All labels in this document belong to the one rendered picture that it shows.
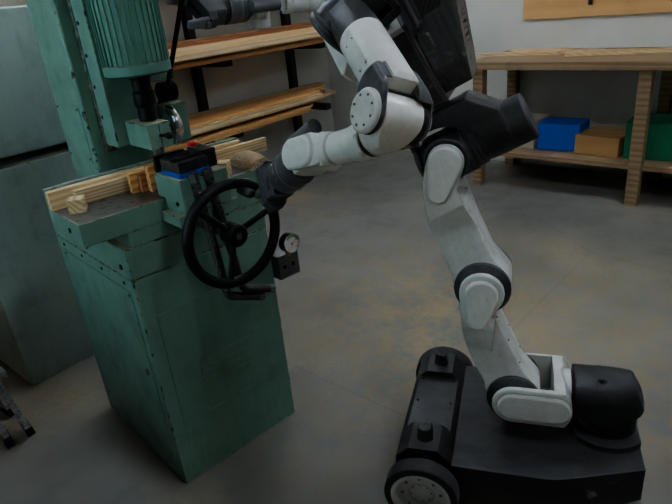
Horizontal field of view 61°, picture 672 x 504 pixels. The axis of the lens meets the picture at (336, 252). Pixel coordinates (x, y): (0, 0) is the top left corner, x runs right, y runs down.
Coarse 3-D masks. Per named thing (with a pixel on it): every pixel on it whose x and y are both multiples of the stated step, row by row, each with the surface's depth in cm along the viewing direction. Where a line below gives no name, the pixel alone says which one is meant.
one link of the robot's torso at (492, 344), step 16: (464, 288) 145; (480, 288) 142; (496, 288) 142; (464, 304) 147; (480, 304) 144; (496, 304) 144; (464, 320) 148; (480, 320) 146; (496, 320) 151; (464, 336) 153; (480, 336) 151; (496, 336) 152; (512, 336) 159; (480, 352) 156; (496, 352) 154; (512, 352) 153; (480, 368) 158; (496, 368) 157; (512, 368) 155; (528, 368) 159; (496, 384) 157; (512, 384) 155; (528, 384) 154
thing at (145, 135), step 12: (132, 120) 162; (156, 120) 159; (168, 120) 158; (132, 132) 161; (144, 132) 155; (156, 132) 156; (132, 144) 164; (144, 144) 158; (156, 144) 156; (168, 144) 159
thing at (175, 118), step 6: (162, 108) 175; (168, 108) 173; (162, 114) 176; (168, 114) 173; (174, 114) 172; (174, 120) 172; (180, 120) 173; (174, 126) 173; (180, 126) 173; (174, 132) 175; (180, 132) 173; (174, 138) 175; (180, 138) 175; (174, 144) 178
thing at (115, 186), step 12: (240, 144) 180; (252, 144) 183; (264, 144) 186; (216, 156) 175; (228, 156) 178; (108, 180) 155; (120, 180) 156; (72, 192) 150; (84, 192) 150; (96, 192) 152; (108, 192) 155; (120, 192) 157
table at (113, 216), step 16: (240, 176) 164; (256, 176) 168; (128, 192) 157; (144, 192) 156; (64, 208) 149; (96, 208) 147; (112, 208) 145; (128, 208) 144; (144, 208) 146; (160, 208) 149; (208, 208) 148; (224, 208) 152; (64, 224) 144; (80, 224) 136; (96, 224) 139; (112, 224) 141; (128, 224) 144; (144, 224) 147; (176, 224) 146; (80, 240) 139; (96, 240) 140
